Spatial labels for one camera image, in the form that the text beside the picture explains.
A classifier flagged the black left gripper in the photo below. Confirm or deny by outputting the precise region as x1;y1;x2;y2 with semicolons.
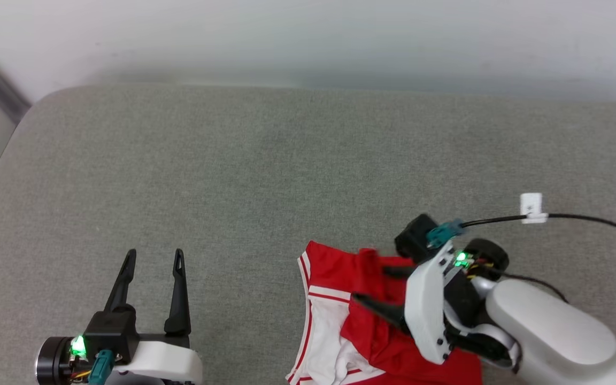
35;249;191;385

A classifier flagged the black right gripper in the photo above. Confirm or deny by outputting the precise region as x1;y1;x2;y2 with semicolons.
351;238;522;372

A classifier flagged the red white basketball jersey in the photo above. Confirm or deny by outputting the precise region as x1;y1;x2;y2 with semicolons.
286;241;484;385

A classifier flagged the teal right cable connector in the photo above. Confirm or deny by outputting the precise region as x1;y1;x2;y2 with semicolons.
426;219;465;250

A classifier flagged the teal cable connector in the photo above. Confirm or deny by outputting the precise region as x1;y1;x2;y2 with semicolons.
426;219;465;250
87;350;115;385

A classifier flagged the teal left cable connector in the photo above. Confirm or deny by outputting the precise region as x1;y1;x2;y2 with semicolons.
87;350;115;385

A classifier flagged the white cable clip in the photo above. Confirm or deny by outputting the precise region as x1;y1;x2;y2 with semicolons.
520;193;549;225

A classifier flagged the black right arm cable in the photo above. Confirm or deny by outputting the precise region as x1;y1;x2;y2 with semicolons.
460;212;616;251

